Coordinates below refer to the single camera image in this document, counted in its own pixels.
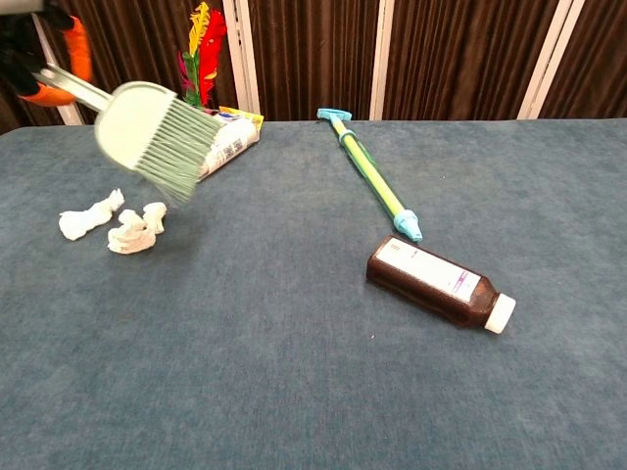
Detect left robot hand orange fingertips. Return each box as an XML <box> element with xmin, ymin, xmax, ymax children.
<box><xmin>0</xmin><ymin>0</ymin><xmax>94</xmax><ymax>108</ymax></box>

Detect white paper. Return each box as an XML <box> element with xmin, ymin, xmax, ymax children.
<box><xmin>58</xmin><ymin>188</ymin><xmax>169</xmax><ymax>256</ymax></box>

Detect colourful feather shuttlecock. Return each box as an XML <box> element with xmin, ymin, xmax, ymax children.
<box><xmin>176</xmin><ymin>1</ymin><xmax>229</xmax><ymax>110</ymax></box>

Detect yellow white tissue pack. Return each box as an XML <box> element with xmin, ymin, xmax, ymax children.
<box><xmin>195</xmin><ymin>105</ymin><xmax>265</xmax><ymax>183</ymax></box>

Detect dark brown curtain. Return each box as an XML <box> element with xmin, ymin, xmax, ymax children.
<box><xmin>0</xmin><ymin>0</ymin><xmax>627</xmax><ymax>136</ymax></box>

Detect green teal water pump toy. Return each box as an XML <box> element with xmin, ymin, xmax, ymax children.
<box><xmin>315</xmin><ymin>107</ymin><xmax>423</xmax><ymax>243</ymax></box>

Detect blue table cloth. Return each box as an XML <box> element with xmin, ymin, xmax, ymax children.
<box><xmin>0</xmin><ymin>117</ymin><xmax>627</xmax><ymax>470</ymax></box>

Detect brown bottle white cap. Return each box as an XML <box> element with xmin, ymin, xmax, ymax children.
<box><xmin>365</xmin><ymin>234</ymin><xmax>517</xmax><ymax>336</ymax></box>

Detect white frame post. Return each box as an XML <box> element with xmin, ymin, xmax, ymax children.
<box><xmin>369</xmin><ymin>0</ymin><xmax>396</xmax><ymax>121</ymax></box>
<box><xmin>31</xmin><ymin>14</ymin><xmax>85</xmax><ymax>126</ymax></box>
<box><xmin>516</xmin><ymin>0</ymin><xmax>587</xmax><ymax>121</ymax></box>
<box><xmin>221</xmin><ymin>0</ymin><xmax>262</xmax><ymax>118</ymax></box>

